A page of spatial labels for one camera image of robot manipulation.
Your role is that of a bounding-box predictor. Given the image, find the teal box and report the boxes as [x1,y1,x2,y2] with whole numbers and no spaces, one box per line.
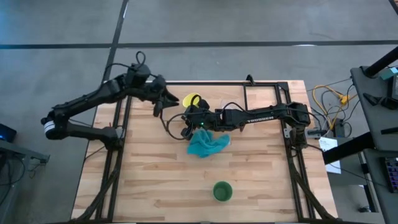
[381,66,398,81]

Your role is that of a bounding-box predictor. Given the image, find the grey metal stand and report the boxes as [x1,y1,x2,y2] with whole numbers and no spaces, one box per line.
[0,139,50,224]

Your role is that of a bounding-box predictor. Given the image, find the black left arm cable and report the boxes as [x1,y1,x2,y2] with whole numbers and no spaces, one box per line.
[102,50,156,82]

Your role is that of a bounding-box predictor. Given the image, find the yellow mug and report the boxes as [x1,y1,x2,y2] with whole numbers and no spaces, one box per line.
[182,92,202,109]

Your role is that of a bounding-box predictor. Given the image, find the black aluminium table frame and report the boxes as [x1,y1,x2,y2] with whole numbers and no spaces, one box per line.
[70,81,340,223]

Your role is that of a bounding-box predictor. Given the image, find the black power adapter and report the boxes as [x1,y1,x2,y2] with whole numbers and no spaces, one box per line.
[331,121,352,138]

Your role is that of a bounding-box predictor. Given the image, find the teal cloth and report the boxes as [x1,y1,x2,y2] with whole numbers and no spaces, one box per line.
[186,129,231,159]

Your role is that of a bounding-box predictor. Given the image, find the wooden shelf black metal legs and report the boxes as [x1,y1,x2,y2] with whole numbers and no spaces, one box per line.
[159,81,249,132]

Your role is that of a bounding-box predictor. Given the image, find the white paper sheet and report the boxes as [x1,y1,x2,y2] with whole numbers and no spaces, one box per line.
[318,136,342,174]

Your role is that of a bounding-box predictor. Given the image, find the black metal beam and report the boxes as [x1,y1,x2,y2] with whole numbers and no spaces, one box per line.
[322,132,376,165]

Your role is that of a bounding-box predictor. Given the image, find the black handheld tool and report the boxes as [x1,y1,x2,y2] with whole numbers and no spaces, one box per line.
[363,92,398,110]

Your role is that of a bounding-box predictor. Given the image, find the dark tablet screen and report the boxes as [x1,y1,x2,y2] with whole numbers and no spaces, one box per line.
[391,73,398,101]

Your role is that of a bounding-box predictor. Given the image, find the yellow cable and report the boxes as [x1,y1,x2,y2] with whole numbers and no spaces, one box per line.
[312,84,358,131]

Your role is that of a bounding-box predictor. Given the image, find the black device blue light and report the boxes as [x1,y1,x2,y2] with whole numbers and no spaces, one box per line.
[0,123,17,143]

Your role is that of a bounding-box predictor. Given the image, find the grey side desk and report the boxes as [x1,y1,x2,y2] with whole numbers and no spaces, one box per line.
[350,65,398,152]

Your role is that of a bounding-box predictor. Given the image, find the black flat bar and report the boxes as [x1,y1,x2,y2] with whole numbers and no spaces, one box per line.
[380,126,398,136]

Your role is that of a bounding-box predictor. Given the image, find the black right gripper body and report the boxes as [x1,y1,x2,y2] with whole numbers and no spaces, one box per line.
[183,107,218,131]

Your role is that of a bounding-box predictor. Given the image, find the black slanted pole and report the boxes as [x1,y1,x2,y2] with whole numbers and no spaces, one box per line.
[363,45,398,78]

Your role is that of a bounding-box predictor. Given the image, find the green cup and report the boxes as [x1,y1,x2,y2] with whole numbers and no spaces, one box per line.
[212,180,233,202]

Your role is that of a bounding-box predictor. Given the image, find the grey desk with keyboard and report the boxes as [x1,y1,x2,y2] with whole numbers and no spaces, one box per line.
[362,148,398,224]

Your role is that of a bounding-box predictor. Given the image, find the black keyboard coloured keys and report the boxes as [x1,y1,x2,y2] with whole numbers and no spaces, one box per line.
[378,156,398,194]

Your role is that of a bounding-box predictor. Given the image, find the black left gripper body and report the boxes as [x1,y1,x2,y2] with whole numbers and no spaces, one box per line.
[148,73,171,105]

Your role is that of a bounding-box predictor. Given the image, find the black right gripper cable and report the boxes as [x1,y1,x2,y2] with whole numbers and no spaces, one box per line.
[160,109,187,141]

